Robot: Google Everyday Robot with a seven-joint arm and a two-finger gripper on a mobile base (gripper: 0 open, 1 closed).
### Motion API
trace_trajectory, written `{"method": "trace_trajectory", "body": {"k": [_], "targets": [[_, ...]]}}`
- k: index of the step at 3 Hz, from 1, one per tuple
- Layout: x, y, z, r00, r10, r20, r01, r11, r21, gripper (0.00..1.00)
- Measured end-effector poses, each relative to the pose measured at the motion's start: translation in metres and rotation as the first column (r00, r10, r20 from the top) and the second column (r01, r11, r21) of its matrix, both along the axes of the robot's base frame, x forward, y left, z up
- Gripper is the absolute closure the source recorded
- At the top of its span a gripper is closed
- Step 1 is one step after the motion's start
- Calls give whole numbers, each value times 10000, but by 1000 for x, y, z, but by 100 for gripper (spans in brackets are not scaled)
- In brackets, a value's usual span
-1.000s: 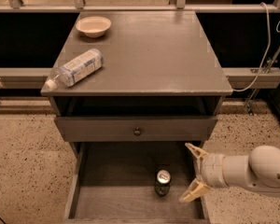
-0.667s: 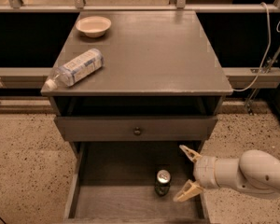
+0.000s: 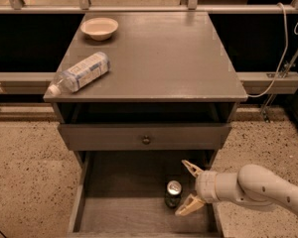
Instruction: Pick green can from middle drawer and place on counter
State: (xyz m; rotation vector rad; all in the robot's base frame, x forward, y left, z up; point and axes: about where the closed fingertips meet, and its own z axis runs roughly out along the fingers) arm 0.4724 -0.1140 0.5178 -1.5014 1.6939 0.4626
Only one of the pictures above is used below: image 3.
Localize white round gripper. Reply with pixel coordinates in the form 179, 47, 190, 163
175, 160, 224, 216

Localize green soda can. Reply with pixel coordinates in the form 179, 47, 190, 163
164, 180, 182, 208

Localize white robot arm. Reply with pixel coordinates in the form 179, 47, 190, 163
176, 160, 298, 216

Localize round dark drawer knob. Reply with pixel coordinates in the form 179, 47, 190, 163
142, 135, 151, 145

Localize grey top drawer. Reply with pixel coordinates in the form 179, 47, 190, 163
59, 123, 231, 151

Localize open grey middle drawer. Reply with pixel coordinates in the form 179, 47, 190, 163
67, 151, 224, 238

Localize grey wooden drawer cabinet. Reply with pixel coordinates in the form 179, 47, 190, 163
44, 12, 247, 167

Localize clear plastic water bottle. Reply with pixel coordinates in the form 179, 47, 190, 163
48, 52, 110, 96

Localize white ceramic bowl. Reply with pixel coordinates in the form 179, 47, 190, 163
80, 18, 118, 41

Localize metal railing frame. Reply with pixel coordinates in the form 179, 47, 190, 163
0, 0, 298, 96

